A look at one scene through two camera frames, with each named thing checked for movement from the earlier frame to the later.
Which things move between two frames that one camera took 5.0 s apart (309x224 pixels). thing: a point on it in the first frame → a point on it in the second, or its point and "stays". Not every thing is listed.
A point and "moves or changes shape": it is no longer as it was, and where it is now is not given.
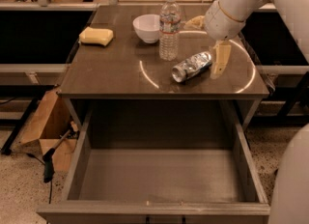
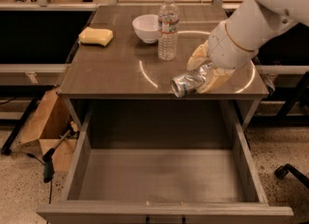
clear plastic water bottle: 169,29 stays
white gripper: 221,24 → 226,50
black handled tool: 49,168 stays
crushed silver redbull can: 191,66 moves or changes shape
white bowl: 148,27 stays
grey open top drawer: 160,166 stays
